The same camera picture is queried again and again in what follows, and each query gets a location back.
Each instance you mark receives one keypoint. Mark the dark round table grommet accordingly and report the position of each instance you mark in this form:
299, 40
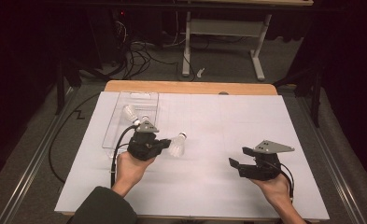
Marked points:
223, 93

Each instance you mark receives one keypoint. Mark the black metal stand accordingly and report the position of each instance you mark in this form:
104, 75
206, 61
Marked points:
59, 90
316, 99

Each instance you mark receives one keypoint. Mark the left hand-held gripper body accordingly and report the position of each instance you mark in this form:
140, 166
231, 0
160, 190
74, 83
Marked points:
143, 147

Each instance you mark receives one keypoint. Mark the white metal desk frame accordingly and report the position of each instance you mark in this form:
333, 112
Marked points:
224, 27

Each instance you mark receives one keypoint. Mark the person's left hand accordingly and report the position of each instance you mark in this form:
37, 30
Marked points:
129, 169

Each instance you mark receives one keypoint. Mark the small white floor object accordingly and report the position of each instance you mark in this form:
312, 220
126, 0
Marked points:
200, 73

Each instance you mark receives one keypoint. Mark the person's right hand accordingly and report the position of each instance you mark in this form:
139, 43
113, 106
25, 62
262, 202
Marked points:
274, 189

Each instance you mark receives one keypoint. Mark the metal floor rail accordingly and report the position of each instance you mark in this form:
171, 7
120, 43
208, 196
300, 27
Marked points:
33, 165
336, 174

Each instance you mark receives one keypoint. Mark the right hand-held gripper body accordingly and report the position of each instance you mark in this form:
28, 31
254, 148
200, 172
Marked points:
262, 169

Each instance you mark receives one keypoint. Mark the clear plastic tray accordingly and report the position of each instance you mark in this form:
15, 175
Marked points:
140, 102

